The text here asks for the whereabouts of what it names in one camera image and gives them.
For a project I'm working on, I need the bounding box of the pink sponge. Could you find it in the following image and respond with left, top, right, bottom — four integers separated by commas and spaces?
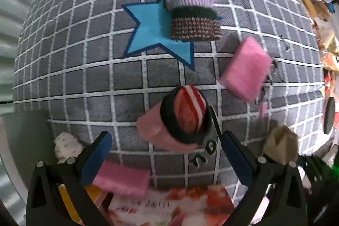
218, 37, 273, 103
91, 160, 151, 197

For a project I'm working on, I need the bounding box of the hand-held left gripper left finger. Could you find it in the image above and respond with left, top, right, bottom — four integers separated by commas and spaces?
26, 131, 113, 226

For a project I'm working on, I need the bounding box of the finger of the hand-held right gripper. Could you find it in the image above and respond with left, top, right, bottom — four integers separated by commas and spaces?
295, 154, 327, 185

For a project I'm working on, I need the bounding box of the beige sock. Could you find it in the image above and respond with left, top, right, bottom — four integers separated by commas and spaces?
263, 125, 300, 164

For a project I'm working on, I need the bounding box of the small white plush toy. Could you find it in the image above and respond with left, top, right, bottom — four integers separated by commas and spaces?
54, 132, 84, 163

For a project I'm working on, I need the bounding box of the grey checked blanket with stars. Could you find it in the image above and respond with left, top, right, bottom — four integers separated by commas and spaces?
12, 0, 327, 205

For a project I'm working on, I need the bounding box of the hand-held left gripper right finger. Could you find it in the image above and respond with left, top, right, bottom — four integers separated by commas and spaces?
209, 106, 309, 226

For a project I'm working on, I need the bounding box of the pink black sock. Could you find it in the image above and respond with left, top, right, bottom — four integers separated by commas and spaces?
136, 85, 211, 153

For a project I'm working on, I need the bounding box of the pile of snack packets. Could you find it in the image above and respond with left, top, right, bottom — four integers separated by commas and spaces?
297, 0, 339, 78

